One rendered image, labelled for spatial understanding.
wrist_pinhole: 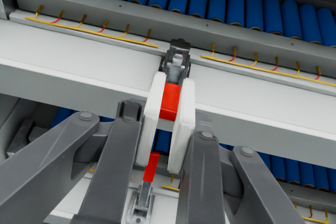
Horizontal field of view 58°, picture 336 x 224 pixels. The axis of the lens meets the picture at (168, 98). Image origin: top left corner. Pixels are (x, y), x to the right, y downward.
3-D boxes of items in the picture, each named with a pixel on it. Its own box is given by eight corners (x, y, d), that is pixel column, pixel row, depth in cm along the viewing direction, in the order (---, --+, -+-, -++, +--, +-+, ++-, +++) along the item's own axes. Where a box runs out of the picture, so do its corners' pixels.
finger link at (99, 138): (129, 174, 13) (63, 159, 13) (143, 123, 18) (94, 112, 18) (135, 145, 13) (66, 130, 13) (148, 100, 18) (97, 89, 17)
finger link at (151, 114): (146, 168, 15) (132, 165, 15) (157, 111, 22) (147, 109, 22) (158, 116, 14) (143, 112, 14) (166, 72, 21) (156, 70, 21)
